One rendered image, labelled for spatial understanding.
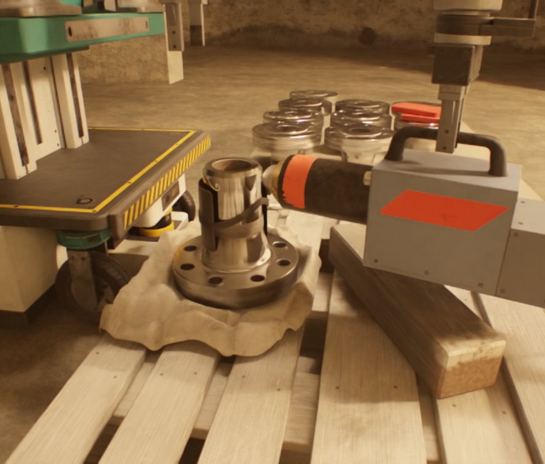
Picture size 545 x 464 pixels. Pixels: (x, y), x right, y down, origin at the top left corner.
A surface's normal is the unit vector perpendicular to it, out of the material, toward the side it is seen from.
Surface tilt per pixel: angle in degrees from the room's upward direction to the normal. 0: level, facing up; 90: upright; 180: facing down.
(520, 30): 90
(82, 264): 90
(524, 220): 0
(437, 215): 90
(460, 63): 90
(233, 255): 78
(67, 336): 0
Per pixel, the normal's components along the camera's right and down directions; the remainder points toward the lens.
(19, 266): 0.99, 0.06
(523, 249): -0.47, 0.38
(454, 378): 0.26, 0.41
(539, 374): 0.00, -0.90
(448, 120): -0.40, 0.78
